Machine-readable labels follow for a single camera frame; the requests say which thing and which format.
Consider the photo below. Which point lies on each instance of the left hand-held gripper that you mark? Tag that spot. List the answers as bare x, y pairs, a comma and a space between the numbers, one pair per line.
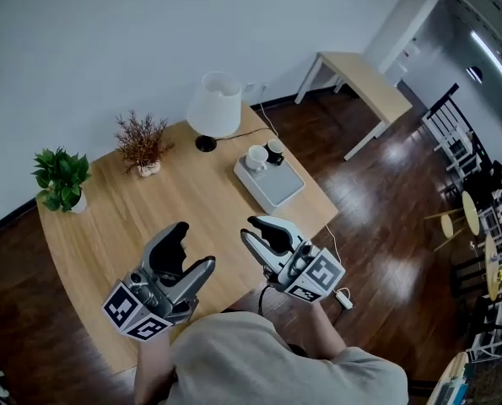
149, 306

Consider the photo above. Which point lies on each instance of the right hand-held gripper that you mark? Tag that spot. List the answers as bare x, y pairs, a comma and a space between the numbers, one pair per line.
314, 274

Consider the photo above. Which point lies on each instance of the white cup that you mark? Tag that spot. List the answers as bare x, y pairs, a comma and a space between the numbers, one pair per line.
255, 158

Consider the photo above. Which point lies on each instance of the black cup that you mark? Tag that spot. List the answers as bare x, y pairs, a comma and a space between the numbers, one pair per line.
275, 152

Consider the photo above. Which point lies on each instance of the person's right forearm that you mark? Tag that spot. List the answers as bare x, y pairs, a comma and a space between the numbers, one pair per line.
326, 327

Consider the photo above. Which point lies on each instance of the person's left forearm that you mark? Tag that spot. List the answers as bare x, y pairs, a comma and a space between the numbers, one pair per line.
151, 365

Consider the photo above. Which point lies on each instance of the white and grey tray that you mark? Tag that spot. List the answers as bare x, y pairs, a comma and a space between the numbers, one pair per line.
276, 184

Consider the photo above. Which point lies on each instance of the white power strip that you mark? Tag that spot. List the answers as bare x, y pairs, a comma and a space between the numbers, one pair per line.
344, 298

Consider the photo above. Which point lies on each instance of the person's beige shirt torso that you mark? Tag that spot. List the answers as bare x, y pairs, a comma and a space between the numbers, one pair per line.
267, 361

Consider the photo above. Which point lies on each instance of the brown dried potted plant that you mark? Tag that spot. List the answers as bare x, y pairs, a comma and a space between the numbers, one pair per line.
143, 142

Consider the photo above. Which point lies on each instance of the green leafy potted plant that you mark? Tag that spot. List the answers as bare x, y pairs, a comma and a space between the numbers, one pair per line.
60, 179

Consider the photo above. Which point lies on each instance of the white shade table lamp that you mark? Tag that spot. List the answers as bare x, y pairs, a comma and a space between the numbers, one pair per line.
214, 108

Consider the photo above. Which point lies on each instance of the small yellow round stool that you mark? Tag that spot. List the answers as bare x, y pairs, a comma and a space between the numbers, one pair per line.
446, 225

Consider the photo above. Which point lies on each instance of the light wooden white-legged table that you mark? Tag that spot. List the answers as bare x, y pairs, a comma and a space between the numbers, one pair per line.
368, 82

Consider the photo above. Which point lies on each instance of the yellow round table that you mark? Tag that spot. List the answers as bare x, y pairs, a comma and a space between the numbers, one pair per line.
471, 212
492, 268

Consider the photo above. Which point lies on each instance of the white chair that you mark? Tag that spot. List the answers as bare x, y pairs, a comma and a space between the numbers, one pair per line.
459, 150

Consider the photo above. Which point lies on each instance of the black slatted chair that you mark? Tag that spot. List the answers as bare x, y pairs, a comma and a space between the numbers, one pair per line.
449, 108

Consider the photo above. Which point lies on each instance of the wooden board with blue items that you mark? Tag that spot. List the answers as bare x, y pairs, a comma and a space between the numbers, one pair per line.
451, 380

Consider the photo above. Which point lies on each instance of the white shelf unit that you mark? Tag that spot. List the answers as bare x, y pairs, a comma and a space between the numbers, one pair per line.
497, 336

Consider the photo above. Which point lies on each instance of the long ceiling light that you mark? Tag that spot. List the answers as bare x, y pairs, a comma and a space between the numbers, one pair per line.
489, 59

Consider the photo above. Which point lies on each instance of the white wall socket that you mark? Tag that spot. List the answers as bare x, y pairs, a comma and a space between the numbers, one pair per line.
249, 89

